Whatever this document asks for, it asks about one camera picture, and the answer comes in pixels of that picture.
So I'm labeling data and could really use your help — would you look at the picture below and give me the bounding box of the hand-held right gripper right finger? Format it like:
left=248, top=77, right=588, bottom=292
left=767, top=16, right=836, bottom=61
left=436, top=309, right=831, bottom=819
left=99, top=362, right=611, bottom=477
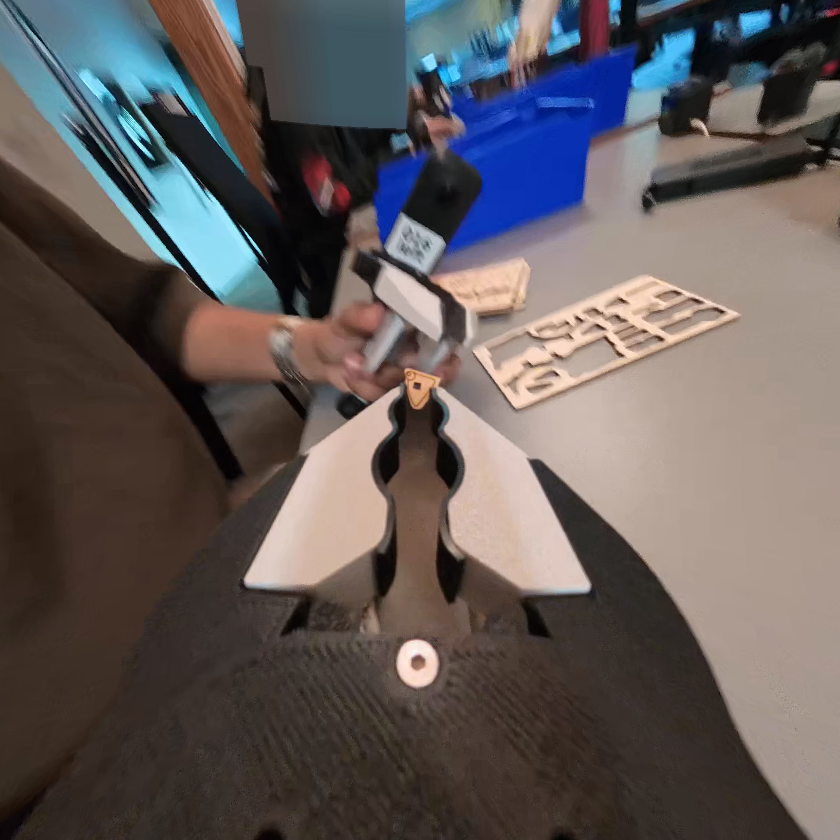
left=435, top=389, right=593, bottom=602

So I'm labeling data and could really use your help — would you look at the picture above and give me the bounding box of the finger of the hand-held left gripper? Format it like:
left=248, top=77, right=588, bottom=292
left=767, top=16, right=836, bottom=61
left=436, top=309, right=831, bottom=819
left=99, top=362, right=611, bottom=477
left=364, top=265, right=455, bottom=375
left=426, top=285, right=478, bottom=369

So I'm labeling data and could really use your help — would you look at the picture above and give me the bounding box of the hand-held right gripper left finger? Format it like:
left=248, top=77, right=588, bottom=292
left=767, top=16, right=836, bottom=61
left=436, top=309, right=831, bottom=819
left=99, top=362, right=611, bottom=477
left=242, top=385, right=405, bottom=589

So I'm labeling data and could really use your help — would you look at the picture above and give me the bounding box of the small triangular wooden piece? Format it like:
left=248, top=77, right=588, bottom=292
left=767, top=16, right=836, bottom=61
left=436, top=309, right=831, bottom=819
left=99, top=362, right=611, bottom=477
left=403, top=368, right=442, bottom=412

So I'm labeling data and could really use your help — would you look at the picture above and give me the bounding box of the cut-out wooden puzzle sheet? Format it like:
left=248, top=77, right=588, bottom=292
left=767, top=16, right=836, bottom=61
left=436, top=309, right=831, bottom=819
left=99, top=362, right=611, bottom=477
left=472, top=275, right=742, bottom=412

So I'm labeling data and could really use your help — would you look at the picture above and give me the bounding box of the person's left forearm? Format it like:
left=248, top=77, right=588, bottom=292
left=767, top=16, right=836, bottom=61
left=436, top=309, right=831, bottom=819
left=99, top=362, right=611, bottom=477
left=118, top=259, right=291, bottom=389

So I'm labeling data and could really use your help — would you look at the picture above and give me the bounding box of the person's left hand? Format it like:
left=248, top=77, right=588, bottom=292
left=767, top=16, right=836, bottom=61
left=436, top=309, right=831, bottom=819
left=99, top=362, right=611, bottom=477
left=307, top=303, right=462, bottom=403

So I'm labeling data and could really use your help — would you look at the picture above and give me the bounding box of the stack of wooden puzzle sheets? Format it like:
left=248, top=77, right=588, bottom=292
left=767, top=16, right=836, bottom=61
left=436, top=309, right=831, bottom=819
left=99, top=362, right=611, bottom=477
left=432, top=256, right=532, bottom=318

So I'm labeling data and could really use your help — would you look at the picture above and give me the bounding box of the large blue plastic bin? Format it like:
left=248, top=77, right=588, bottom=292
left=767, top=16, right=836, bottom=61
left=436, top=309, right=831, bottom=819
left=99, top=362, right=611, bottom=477
left=374, top=97, right=595, bottom=254

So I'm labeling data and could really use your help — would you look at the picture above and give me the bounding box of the silver wristwatch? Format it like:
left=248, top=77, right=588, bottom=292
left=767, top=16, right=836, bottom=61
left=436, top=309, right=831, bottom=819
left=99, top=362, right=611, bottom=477
left=267, top=316, right=314, bottom=389

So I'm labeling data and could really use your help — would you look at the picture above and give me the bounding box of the person's brown shirt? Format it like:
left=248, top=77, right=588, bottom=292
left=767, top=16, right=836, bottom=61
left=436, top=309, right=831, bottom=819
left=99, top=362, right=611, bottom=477
left=0, top=157, right=309, bottom=840

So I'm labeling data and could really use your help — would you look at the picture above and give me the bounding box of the black and blue battery charger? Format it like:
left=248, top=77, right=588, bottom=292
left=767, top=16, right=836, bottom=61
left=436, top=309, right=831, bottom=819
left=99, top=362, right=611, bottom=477
left=658, top=76, right=716, bottom=138

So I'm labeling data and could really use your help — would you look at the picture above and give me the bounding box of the black power adapter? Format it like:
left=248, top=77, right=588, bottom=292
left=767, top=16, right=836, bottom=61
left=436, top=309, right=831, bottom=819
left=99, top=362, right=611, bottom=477
left=641, top=140, right=829, bottom=212

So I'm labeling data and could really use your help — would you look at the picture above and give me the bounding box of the brown wooden post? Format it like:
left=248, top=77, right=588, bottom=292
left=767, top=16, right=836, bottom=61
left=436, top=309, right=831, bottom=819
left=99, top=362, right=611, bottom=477
left=147, top=0, right=274, bottom=199

